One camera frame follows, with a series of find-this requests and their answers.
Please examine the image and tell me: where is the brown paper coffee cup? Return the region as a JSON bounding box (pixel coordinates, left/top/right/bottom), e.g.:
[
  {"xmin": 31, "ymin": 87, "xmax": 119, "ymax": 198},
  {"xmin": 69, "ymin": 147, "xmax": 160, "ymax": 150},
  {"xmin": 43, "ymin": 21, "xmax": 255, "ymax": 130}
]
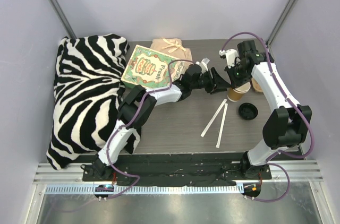
[{"xmin": 227, "ymin": 82, "xmax": 251, "ymax": 102}]

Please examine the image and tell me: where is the green illustrated paper bag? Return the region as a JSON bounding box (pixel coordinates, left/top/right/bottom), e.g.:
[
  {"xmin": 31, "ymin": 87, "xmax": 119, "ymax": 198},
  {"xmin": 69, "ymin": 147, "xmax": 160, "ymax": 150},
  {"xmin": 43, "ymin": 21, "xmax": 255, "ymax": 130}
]
[{"xmin": 121, "ymin": 45, "xmax": 189, "ymax": 89}]

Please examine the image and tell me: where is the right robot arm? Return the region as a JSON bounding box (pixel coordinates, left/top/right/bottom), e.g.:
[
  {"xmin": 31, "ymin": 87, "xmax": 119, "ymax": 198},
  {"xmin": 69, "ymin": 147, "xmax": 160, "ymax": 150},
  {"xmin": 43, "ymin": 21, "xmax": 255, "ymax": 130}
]
[{"xmin": 219, "ymin": 40, "xmax": 312, "ymax": 179}]

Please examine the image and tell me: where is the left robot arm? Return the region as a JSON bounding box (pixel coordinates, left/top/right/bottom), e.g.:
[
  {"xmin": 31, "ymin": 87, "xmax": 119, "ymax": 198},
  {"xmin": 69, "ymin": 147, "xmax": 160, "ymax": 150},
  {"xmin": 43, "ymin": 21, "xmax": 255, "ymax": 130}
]
[{"xmin": 92, "ymin": 64, "xmax": 231, "ymax": 181}]

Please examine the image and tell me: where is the white wrapped straw right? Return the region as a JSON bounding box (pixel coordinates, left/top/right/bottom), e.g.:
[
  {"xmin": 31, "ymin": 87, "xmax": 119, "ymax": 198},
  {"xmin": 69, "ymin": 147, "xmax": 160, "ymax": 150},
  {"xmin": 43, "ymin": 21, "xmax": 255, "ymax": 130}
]
[{"xmin": 216, "ymin": 103, "xmax": 228, "ymax": 149}]

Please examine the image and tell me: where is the white wrapped straw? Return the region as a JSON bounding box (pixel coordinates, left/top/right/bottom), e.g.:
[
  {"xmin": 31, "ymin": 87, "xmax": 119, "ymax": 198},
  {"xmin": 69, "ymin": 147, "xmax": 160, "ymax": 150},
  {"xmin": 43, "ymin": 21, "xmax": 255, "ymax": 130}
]
[
  {"xmin": 216, "ymin": 103, "xmax": 228, "ymax": 149},
  {"xmin": 200, "ymin": 99, "xmax": 227, "ymax": 137}
]

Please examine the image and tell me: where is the brown cardboard cup carrier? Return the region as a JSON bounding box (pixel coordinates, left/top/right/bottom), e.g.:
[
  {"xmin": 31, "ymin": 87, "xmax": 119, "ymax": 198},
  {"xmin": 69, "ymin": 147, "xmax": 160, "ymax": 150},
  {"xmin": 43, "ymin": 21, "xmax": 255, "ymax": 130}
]
[{"xmin": 251, "ymin": 78, "xmax": 263, "ymax": 93}]

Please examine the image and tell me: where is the white wrapped straw left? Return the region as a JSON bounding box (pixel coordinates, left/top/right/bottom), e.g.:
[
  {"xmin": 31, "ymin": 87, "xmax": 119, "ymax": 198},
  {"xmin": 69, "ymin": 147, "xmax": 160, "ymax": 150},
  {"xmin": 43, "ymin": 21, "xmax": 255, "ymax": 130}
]
[{"xmin": 200, "ymin": 99, "xmax": 227, "ymax": 137}]

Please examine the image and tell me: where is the beige cloth pouch with ribbon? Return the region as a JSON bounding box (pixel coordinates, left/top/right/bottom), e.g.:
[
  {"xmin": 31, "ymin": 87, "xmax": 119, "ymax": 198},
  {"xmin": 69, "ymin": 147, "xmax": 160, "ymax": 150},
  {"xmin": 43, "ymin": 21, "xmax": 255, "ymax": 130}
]
[{"xmin": 150, "ymin": 38, "xmax": 192, "ymax": 61}]

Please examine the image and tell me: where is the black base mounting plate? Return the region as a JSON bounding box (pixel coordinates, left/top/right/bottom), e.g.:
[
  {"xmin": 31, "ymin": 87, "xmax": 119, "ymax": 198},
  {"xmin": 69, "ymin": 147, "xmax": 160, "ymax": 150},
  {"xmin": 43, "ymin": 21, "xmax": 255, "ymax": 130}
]
[{"xmin": 81, "ymin": 152, "xmax": 272, "ymax": 187}]

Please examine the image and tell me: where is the zebra print plush blanket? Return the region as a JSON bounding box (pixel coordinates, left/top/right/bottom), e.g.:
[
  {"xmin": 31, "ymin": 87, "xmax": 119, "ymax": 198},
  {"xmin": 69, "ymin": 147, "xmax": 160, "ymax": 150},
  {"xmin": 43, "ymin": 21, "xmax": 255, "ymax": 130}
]
[{"xmin": 46, "ymin": 33, "xmax": 130, "ymax": 170}]

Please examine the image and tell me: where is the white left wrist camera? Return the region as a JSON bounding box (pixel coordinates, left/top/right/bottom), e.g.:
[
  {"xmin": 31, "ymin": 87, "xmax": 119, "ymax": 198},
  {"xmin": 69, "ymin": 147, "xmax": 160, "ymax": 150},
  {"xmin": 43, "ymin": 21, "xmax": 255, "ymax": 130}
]
[{"xmin": 199, "ymin": 58, "xmax": 210, "ymax": 73}]

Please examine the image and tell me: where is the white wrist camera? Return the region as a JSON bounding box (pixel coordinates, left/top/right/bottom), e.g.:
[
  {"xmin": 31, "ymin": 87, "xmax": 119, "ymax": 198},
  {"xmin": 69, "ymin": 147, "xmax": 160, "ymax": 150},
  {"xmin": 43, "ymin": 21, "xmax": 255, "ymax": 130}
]
[
  {"xmin": 219, "ymin": 49, "xmax": 239, "ymax": 68},
  {"xmin": 199, "ymin": 58, "xmax": 210, "ymax": 73}
]

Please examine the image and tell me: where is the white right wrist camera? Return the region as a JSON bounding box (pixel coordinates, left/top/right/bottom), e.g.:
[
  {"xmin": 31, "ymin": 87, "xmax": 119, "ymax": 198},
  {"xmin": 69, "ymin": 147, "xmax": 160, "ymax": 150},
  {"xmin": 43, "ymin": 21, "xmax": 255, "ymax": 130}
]
[{"xmin": 219, "ymin": 49, "xmax": 239, "ymax": 68}]

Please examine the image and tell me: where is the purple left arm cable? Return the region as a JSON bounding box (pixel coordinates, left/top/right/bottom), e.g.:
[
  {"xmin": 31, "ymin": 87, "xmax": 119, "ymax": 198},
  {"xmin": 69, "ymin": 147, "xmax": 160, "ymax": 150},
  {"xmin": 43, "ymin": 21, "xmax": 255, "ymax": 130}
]
[{"xmin": 106, "ymin": 59, "xmax": 197, "ymax": 199}]

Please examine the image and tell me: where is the white slotted cable duct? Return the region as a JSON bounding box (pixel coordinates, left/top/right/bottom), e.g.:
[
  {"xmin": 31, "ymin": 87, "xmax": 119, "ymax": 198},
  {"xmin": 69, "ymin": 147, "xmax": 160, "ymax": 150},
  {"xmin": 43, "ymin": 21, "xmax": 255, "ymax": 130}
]
[{"xmin": 45, "ymin": 183, "xmax": 244, "ymax": 195}]

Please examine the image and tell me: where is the aluminium frame rail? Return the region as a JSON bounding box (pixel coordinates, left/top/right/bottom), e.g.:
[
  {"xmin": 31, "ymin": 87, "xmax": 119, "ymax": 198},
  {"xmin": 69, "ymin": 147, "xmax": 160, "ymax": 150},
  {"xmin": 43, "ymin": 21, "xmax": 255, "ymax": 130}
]
[{"xmin": 33, "ymin": 160, "xmax": 323, "ymax": 186}]

